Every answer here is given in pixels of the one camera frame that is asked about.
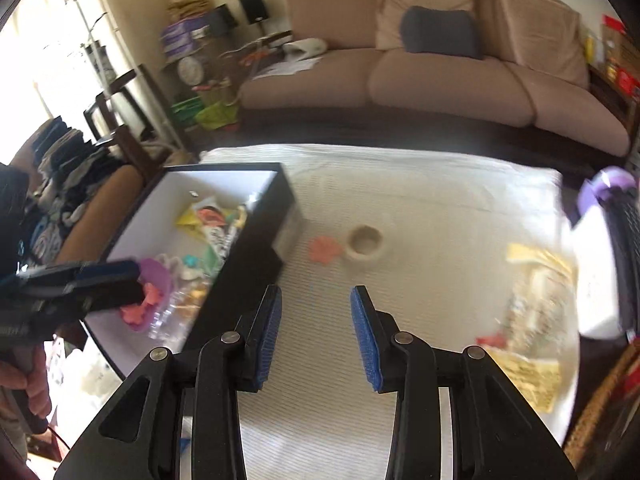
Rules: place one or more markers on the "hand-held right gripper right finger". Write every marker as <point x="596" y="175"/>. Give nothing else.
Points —
<point x="365" y="342"/>

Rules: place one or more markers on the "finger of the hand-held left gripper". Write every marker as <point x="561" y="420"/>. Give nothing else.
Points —
<point x="100" y="300"/>
<point x="107" y="270"/>

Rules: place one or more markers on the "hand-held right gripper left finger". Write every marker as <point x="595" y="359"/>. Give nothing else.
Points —
<point x="270" y="342"/>

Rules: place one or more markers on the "orange flower-shaped piece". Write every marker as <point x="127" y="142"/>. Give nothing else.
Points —
<point x="150" y="294"/>
<point x="132" y="316"/>
<point x="325" y="250"/>

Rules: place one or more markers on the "purple plastic cup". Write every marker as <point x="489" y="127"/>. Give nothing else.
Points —
<point x="160" y="275"/>

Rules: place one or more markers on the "black box with white inside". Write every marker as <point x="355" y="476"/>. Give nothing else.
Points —
<point x="250" y="260"/>

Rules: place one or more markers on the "purple pouch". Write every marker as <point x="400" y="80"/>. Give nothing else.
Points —
<point x="605" y="185"/>

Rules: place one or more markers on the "person's left hand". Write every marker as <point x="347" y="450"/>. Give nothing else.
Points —
<point x="30" y="385"/>

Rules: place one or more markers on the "white plastic bag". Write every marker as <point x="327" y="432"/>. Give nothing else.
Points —
<point x="87" y="370"/>

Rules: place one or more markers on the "brown armchair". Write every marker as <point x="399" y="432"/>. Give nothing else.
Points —
<point x="110" y="195"/>

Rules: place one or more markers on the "clear plastic bottle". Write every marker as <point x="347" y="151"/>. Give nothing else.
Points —
<point x="182" y="310"/>

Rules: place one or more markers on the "small teal item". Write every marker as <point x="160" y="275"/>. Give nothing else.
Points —
<point x="191" y="261"/>

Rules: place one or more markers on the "yellow snack packet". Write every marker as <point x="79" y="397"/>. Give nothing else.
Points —
<point x="187" y="217"/>

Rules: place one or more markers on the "roll of beige tape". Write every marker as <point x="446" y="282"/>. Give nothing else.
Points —
<point x="366" y="244"/>

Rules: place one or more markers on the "black and white packet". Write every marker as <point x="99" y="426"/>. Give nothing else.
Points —
<point x="225" y="242"/>

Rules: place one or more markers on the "red and white packet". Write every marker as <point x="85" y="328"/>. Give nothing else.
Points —
<point x="210" y="217"/>

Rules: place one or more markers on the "pile of clothes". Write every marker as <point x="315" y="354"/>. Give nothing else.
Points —
<point x="65" y="160"/>

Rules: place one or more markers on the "dark wooden chair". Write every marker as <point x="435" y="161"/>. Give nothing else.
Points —
<point x="122" y="105"/>

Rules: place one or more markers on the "yellow paper packet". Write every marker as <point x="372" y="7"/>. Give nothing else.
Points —
<point x="530" y="380"/>

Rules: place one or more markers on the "clear plastic bag yellow header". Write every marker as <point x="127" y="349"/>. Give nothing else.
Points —
<point x="542" y="305"/>

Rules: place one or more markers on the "green bag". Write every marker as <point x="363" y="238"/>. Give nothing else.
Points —
<point x="210" y="115"/>

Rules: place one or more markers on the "round tin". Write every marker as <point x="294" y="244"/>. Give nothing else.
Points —
<point x="191" y="70"/>

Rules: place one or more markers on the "purple tissue packs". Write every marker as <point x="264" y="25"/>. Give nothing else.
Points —
<point x="182" y="37"/>

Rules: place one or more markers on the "white coat stand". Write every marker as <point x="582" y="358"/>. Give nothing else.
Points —
<point x="95" y="25"/>

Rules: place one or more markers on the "wicker basket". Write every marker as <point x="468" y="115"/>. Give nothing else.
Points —
<point x="605" y="410"/>

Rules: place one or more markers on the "brown sofa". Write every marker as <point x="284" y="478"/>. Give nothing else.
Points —
<point x="450" y="90"/>

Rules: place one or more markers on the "black keyboard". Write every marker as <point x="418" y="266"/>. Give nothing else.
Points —
<point x="625" y="250"/>

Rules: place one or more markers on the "black speaker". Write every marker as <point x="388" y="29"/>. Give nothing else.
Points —
<point x="222" y="19"/>
<point x="254" y="7"/>

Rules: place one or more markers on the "white bag on sofa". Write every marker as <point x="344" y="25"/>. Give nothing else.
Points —
<point x="306" y="48"/>

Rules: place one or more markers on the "dark blue lumbar pillow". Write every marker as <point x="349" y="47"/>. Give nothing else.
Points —
<point x="440" y="32"/>

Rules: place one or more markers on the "tan sofa back cushion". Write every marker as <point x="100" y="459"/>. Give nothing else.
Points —
<point x="537" y="25"/>

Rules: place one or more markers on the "cardboard box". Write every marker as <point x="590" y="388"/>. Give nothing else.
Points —
<point x="620" y="50"/>

